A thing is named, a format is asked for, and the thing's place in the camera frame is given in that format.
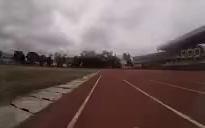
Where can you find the row of trees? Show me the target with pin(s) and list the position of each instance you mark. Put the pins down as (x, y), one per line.
(93, 60)

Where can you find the grey concrete kerb strip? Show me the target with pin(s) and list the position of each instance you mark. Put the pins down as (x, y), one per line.
(33, 103)

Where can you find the grandstand building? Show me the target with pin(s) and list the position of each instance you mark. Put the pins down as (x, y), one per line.
(190, 46)

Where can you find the low building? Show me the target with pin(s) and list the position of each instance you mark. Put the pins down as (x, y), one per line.
(1, 57)

